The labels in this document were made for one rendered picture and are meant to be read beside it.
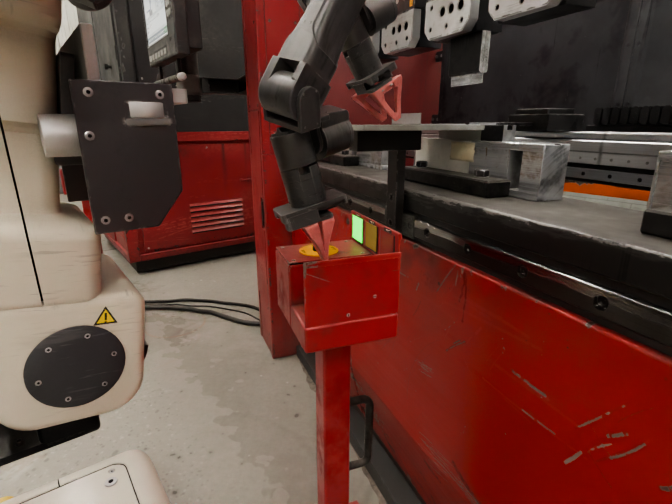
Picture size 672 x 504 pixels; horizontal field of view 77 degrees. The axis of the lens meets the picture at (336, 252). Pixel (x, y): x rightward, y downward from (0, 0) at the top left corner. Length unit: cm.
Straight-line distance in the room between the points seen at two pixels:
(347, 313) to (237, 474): 88
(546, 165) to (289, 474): 110
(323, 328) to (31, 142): 44
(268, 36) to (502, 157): 109
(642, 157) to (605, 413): 53
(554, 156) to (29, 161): 74
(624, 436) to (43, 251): 69
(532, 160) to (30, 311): 75
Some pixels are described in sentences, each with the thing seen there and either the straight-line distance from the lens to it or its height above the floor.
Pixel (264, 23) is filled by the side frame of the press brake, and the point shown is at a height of 134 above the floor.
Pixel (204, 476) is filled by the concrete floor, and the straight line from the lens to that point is 147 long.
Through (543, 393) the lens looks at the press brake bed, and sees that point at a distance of 69.
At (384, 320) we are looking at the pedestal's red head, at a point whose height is 70.
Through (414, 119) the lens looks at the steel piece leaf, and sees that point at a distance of 88.
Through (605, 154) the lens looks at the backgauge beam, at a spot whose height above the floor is 94.
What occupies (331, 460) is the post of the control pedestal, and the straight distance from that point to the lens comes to 92.
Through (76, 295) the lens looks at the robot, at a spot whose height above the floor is 81.
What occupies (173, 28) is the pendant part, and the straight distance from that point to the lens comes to 177.
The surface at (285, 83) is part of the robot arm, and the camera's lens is 57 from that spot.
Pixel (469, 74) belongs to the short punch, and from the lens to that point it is 98.
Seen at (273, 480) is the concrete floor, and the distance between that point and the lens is 142.
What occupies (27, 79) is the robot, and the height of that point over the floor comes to 105.
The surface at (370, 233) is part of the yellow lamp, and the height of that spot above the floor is 82.
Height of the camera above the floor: 100
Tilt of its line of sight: 17 degrees down
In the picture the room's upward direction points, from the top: straight up
